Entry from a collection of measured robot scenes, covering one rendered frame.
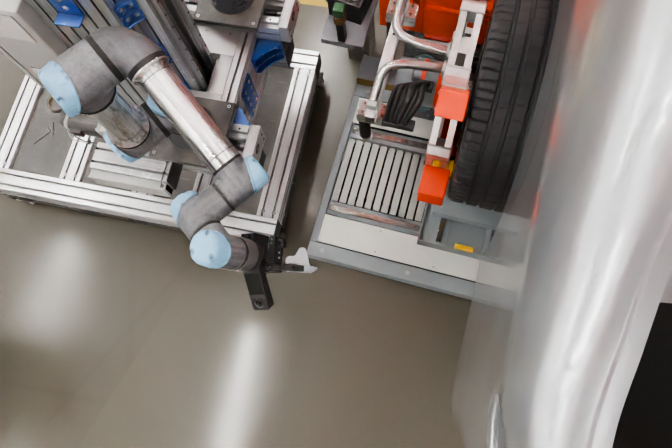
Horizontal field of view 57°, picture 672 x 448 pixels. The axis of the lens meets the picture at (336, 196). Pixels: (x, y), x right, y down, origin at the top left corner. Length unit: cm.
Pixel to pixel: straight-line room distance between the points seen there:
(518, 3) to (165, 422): 199
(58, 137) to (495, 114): 193
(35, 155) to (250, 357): 124
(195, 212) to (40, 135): 167
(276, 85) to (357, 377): 125
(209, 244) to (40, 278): 177
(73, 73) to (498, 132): 99
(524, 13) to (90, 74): 104
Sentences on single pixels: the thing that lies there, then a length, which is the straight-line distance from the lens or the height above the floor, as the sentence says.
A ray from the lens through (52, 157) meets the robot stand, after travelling 288.
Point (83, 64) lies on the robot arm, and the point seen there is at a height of 145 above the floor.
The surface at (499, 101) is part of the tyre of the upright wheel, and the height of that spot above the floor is 114.
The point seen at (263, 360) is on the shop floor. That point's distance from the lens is 259.
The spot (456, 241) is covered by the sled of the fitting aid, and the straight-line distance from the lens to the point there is 248.
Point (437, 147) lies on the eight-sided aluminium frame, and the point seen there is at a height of 98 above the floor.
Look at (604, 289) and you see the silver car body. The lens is 91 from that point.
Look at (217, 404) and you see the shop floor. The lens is 263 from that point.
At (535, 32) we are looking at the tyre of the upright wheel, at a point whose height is 118.
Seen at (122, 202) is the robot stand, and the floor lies 23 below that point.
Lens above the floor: 254
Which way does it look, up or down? 71 degrees down
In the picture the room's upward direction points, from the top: 14 degrees counter-clockwise
